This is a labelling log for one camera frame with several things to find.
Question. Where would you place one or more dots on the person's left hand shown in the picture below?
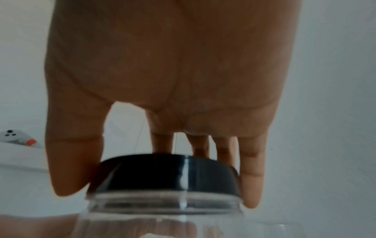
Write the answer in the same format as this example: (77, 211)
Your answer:
(35, 227)

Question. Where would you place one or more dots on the person's right hand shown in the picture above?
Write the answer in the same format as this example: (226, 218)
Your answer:
(176, 58)

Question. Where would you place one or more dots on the large black lid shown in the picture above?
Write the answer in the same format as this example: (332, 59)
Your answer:
(152, 172)

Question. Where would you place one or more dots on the large transparent jar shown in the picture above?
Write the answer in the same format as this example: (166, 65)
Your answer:
(164, 204)

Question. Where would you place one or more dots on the white panelled door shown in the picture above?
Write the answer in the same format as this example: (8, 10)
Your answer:
(126, 130)

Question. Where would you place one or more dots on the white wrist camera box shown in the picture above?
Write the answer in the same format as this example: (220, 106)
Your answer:
(11, 137)

